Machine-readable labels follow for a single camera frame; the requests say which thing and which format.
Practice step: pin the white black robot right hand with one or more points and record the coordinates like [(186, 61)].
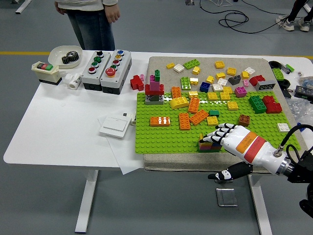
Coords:
[(252, 147)]

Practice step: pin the person's left hand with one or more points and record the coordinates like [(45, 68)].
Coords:
[(113, 13)]

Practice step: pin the brown toy brick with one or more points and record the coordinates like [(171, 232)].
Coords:
[(244, 120)]

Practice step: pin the long lime toy brick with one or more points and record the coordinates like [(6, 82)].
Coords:
[(204, 137)]

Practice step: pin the person's left forearm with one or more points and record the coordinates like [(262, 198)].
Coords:
[(110, 2)]

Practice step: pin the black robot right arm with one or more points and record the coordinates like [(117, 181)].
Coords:
[(303, 169)]

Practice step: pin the flat white toy brick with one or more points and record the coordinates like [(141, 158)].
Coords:
[(217, 87), (179, 67), (249, 70), (222, 81), (283, 127)]

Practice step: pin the green flat toy brick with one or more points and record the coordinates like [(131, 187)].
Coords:
[(207, 151)]

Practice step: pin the small dark green toy brick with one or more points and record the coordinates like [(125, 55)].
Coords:
[(214, 112)]

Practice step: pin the small blue toy brick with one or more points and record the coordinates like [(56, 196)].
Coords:
[(302, 128)]

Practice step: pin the magenta toy brick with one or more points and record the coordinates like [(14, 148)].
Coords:
[(240, 92)]

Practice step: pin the orange long toy brick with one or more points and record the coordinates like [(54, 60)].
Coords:
[(198, 117), (160, 121), (194, 105), (184, 121), (176, 92)]

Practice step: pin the long grey toy brick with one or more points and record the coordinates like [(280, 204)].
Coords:
[(265, 86)]

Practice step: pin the small pink toy brick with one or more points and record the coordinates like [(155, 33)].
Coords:
[(246, 83), (142, 77)]

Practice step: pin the red arch toy brick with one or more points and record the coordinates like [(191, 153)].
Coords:
[(255, 80)]

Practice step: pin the dark grey sloped toy brick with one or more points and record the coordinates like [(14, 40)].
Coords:
[(234, 80)]

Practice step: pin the red toy brick cluster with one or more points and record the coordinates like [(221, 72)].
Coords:
[(135, 83)]

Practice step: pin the tall dark green toy brick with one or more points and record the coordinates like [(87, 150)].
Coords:
[(157, 73)]

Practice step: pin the small yellow toy brick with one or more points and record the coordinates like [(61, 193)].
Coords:
[(220, 76), (170, 65)]

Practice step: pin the lime green toy brick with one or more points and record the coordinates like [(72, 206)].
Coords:
[(186, 83), (278, 73), (192, 64)]

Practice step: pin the tall pink toy brick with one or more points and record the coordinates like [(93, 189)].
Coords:
[(154, 85)]

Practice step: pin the wide red toy brick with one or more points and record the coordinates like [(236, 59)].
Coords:
[(148, 89)]

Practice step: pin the yellow curved toy brick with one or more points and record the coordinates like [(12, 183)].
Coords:
[(179, 102)]

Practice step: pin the flat yellow toy brick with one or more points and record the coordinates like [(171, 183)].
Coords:
[(220, 64)]

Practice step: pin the olive sloped toy brick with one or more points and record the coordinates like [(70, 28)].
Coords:
[(154, 98)]

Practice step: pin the person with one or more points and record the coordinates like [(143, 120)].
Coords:
[(289, 24), (95, 27)]

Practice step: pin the silver floor socket plate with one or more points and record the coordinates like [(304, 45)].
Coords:
[(226, 197), (223, 182)]

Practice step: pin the black metal gear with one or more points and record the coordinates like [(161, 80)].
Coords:
[(66, 60), (73, 55)]

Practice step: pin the grey emergency stop control box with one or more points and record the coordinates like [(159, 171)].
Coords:
[(121, 72)]

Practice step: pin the clear plastic bag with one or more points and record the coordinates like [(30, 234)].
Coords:
[(299, 109)]

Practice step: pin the white table leg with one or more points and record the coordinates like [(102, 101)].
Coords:
[(86, 195), (261, 208)]

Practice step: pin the small black clip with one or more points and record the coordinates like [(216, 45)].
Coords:
[(287, 93)]

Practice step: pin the grey four-button control box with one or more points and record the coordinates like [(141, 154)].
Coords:
[(94, 77)]

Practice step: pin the grey-brown mat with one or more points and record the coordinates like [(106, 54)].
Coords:
[(161, 63)]

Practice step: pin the black tape roll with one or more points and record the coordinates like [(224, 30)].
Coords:
[(284, 84)]

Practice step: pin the white plastic tray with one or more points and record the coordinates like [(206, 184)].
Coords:
[(55, 55)]

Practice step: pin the black circuit module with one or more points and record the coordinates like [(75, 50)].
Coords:
[(303, 91)]

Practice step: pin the white table foot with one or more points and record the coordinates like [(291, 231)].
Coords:
[(23, 6), (307, 6), (189, 2)]

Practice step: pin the white pipe tee fitting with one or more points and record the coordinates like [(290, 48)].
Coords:
[(74, 82)]

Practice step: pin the silver black green small tool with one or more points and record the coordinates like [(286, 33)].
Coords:
[(286, 68)]

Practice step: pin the clear bag of parts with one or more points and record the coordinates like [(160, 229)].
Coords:
[(306, 80)]

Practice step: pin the lime green studded baseplate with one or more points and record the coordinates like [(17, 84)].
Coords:
[(159, 139)]

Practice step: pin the white paper sheet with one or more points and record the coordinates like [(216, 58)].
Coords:
[(127, 159)]

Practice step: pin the cream red-green switch box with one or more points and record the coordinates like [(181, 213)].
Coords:
[(46, 73)]

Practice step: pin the white wall switch panel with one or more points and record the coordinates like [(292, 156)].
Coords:
[(113, 126)]

